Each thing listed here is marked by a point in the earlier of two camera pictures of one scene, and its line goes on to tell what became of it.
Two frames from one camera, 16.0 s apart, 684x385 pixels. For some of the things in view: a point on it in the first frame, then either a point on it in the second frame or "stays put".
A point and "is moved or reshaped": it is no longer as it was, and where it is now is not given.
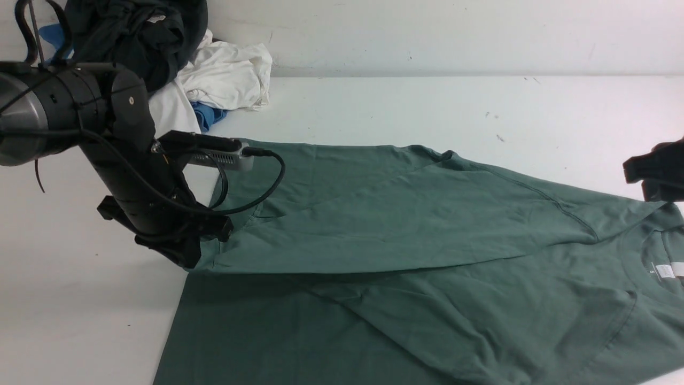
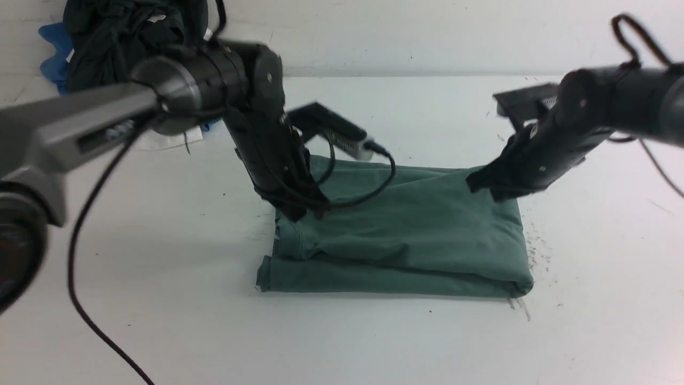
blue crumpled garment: [57, 49] stays put
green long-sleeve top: [405, 262] is moved or reshaped
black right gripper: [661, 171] to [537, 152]
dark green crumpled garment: [150, 36] stays put
